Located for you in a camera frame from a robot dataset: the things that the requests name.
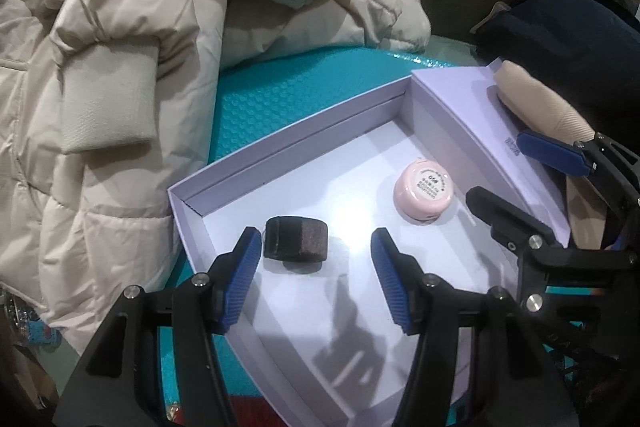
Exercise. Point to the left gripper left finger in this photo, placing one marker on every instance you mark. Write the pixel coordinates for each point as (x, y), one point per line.
(118, 381)

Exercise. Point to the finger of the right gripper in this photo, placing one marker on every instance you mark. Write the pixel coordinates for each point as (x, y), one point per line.
(609, 167)
(512, 227)

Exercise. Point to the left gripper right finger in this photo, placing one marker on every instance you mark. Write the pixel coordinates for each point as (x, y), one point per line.
(512, 380)

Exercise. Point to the beige folded cloth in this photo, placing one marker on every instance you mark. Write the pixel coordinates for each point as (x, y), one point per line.
(546, 112)

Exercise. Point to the dark navy garment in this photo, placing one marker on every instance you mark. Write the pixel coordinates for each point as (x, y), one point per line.
(587, 51)

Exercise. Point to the pink round cosmetic jar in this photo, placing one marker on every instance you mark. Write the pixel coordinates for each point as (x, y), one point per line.
(424, 190)

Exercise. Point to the lavender cardboard box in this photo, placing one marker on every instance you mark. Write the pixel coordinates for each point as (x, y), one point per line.
(350, 226)

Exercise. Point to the beige puffer jacket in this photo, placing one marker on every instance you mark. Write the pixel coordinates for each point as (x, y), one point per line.
(107, 103)

